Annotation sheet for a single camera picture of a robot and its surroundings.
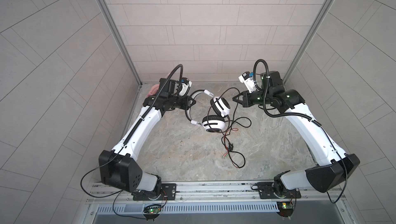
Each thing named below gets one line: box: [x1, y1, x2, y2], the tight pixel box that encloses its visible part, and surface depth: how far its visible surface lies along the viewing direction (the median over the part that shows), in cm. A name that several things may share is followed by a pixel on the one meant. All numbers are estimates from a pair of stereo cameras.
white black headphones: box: [185, 89, 231, 133], surface depth 62 cm
